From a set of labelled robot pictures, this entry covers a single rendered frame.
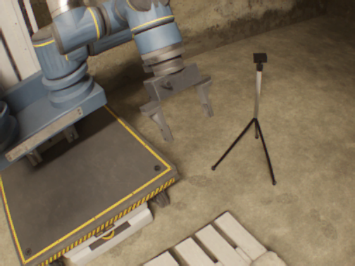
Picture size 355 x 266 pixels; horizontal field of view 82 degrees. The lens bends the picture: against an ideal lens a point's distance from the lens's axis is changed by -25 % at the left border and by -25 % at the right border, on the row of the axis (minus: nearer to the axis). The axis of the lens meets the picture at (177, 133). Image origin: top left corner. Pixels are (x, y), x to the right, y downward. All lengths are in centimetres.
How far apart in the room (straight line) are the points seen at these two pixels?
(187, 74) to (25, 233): 116
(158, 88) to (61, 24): 32
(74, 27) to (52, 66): 44
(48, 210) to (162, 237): 67
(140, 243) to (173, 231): 21
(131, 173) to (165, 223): 39
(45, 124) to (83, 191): 43
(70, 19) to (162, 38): 27
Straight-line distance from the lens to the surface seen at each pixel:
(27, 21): 134
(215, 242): 133
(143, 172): 135
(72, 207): 135
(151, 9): 58
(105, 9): 72
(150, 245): 152
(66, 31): 69
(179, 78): 62
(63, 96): 118
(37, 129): 116
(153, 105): 60
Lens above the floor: 139
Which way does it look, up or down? 44 degrees down
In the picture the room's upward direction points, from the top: 8 degrees counter-clockwise
